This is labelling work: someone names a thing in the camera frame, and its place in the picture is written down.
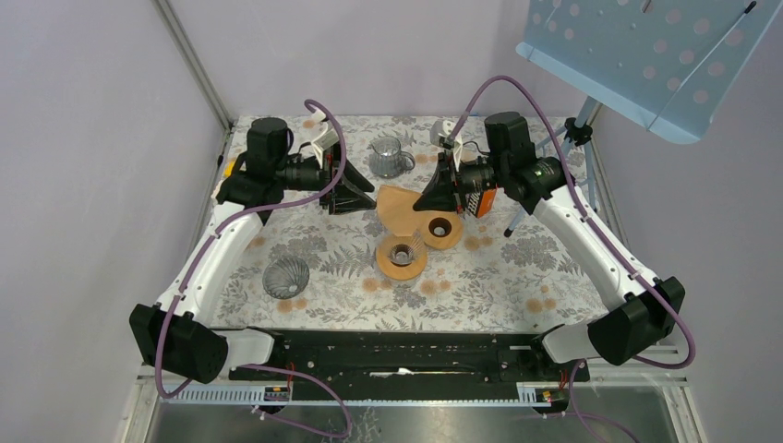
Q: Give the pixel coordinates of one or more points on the wooden ring holder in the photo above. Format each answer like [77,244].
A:
[398,273]
[441,230]

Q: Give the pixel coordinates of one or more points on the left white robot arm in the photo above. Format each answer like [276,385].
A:
[171,334]

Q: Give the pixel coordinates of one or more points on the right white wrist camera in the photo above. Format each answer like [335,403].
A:
[440,135]

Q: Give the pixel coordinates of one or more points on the floral tablecloth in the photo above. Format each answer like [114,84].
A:
[488,282]

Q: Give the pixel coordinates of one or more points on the clear glass dripper cone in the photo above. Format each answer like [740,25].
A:
[405,250]

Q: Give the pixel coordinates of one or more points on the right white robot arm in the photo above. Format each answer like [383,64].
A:
[641,307]

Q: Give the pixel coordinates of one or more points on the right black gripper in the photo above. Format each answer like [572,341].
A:
[439,194]

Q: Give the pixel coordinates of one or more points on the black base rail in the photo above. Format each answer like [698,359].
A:
[418,366]

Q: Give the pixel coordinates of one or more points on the grey glass pitcher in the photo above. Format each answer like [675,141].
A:
[387,158]

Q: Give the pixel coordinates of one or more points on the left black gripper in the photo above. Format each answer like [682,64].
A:
[343,197]

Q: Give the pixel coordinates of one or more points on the yellow block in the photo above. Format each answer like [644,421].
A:
[229,168]

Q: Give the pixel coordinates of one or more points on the beige wooden block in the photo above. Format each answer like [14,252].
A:
[215,193]

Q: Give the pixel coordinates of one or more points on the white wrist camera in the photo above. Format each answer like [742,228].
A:
[440,135]
[320,134]

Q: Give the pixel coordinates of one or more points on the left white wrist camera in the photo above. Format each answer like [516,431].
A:
[320,134]

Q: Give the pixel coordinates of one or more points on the brown paper coffee filter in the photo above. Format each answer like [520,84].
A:
[395,210]

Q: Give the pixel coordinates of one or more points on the blue perforated stand tray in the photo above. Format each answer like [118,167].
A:
[665,65]

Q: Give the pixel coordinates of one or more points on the orange coffee filter box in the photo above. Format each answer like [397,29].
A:
[489,187]

